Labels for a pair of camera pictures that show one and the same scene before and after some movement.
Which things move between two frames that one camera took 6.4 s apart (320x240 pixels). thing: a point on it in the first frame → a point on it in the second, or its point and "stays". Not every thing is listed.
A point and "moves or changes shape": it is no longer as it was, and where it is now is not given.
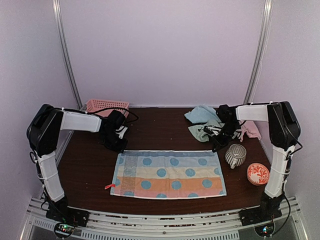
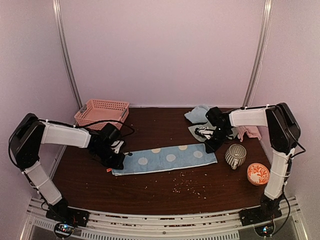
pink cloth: (250, 128) stays
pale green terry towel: (198, 132) stays
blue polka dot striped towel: (168, 174) moves or changes shape
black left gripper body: (111, 142) → (108, 159)
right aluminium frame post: (260, 52) stays
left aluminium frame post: (57, 8) stays
